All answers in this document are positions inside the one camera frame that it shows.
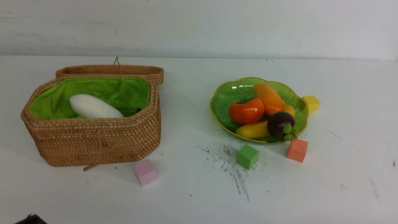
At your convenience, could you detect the pink foam cube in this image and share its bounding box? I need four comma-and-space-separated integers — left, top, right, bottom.
133, 159, 158, 187

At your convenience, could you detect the yellow banana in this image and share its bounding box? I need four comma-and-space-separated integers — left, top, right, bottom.
235, 104, 295, 139

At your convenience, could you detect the purple mangosteen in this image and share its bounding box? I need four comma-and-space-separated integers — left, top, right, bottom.
267, 111, 298, 141

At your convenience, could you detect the woven rattan basket green lining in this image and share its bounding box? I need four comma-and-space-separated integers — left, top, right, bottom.
21, 76, 162, 172

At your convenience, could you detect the orange yellow mango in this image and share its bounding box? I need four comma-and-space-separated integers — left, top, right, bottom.
254, 83, 284, 117

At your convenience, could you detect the yellow foam cube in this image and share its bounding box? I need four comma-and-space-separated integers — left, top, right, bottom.
302, 95, 320, 114

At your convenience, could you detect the green glass leaf plate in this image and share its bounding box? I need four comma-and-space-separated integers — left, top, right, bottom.
209, 77, 310, 144

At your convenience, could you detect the green foam cube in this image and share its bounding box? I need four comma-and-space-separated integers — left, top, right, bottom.
236, 144, 260, 170

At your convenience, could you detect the orange persimmon with green calyx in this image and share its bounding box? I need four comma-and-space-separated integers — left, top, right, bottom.
229, 98, 265, 126

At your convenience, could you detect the salmon orange foam cube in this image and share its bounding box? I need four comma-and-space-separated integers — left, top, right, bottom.
287, 139, 308, 163

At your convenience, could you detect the woven rattan basket lid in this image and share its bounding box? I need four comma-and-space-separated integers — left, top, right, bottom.
55, 57, 164, 85

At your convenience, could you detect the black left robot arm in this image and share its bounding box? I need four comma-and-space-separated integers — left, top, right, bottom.
15, 214, 47, 224

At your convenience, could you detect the white radish with green leaves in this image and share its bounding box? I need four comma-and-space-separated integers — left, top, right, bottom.
69, 94, 125, 119

